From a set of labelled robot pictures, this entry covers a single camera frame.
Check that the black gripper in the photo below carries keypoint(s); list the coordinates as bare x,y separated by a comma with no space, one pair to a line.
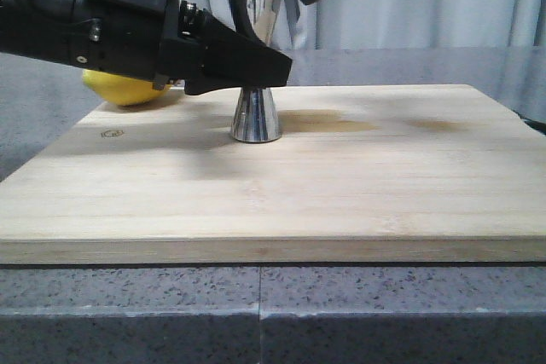
141,39

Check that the yellow lemon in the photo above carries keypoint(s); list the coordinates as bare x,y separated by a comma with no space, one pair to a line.
120,90

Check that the grey curtain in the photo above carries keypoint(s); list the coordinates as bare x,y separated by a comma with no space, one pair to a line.
402,24

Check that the silver double-cone jigger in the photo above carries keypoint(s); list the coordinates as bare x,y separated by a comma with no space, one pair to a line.
256,119

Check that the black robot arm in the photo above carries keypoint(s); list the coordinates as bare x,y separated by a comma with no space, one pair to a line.
40,29

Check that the light wooden cutting board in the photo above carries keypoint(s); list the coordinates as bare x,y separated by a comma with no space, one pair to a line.
423,173

